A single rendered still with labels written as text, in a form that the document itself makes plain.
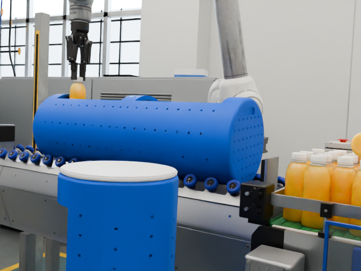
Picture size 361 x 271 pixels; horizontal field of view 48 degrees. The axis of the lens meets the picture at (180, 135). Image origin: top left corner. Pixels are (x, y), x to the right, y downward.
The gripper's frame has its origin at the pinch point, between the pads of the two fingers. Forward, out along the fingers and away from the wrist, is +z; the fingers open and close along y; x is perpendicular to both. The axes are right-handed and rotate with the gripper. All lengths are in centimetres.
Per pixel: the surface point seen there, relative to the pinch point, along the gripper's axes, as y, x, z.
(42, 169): 11.0, -6.7, 40.2
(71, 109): 11.6, 9.2, 15.8
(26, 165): 11.0, -17.4, 40.0
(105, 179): 58, 70, 30
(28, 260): 7, -18, 81
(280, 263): 34, 100, 47
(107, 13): -242, -211, -100
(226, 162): 12, 76, 29
